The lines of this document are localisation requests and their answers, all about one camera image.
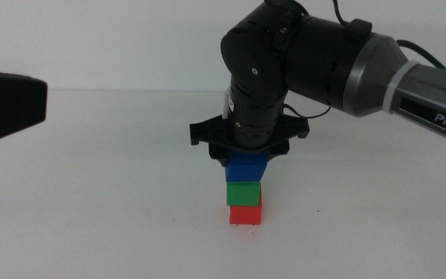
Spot green cube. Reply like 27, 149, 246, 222
226, 181, 262, 207

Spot thick black cable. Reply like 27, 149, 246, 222
396, 39, 446, 71
331, 0, 351, 27

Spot red cube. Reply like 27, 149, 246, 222
228, 193, 263, 226

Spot blue cube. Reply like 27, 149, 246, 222
225, 150, 269, 183

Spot thin black cable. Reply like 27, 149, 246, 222
283, 102, 332, 120

